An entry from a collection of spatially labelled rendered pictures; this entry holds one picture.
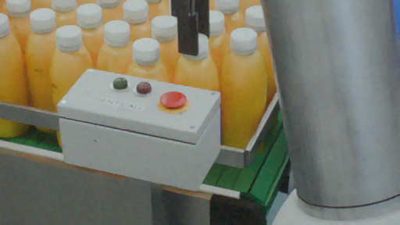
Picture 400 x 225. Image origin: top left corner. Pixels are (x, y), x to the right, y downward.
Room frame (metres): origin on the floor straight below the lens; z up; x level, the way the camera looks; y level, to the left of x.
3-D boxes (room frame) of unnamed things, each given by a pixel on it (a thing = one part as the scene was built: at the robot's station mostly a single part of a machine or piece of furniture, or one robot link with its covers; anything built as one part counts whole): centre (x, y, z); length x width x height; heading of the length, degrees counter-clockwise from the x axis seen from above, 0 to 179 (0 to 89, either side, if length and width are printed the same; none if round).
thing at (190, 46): (1.23, -0.06, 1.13); 0.03 x 0.01 x 0.07; 66
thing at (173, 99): (1.09, -0.03, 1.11); 0.04 x 0.04 x 0.01
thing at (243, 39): (1.26, -0.14, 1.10); 0.04 x 0.04 x 0.02
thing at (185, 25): (1.21, -0.05, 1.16); 0.03 x 0.01 x 0.05; 156
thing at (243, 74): (1.26, -0.14, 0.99); 0.07 x 0.07 x 0.19
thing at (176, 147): (1.11, 0.02, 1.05); 0.20 x 0.10 x 0.10; 66
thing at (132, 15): (1.37, 0.02, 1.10); 0.04 x 0.04 x 0.02
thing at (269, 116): (1.33, -0.22, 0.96); 0.40 x 0.01 x 0.03; 156
